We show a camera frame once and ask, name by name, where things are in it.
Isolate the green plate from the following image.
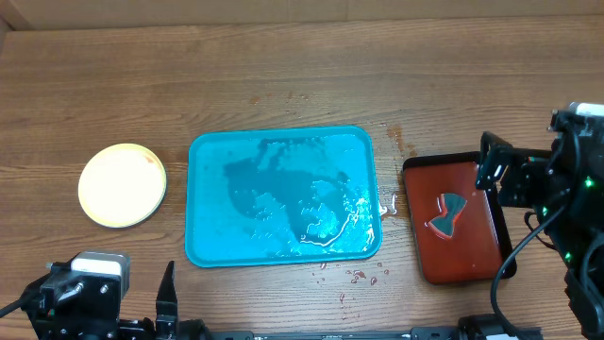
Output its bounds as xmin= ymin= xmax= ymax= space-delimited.
xmin=77 ymin=144 xmax=167 ymax=229

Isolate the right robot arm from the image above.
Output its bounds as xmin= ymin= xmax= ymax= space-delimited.
xmin=476 ymin=109 xmax=603 ymax=339

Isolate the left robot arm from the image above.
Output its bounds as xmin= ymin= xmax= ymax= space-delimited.
xmin=17 ymin=261 xmax=209 ymax=340

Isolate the dark red tray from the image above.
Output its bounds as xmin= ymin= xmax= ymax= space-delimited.
xmin=401 ymin=151 xmax=512 ymax=285

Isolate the teal plastic tray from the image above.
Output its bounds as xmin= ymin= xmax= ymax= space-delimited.
xmin=184 ymin=126 xmax=383 ymax=268

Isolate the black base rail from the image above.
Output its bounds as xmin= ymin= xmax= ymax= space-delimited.
xmin=207 ymin=326 xmax=517 ymax=340

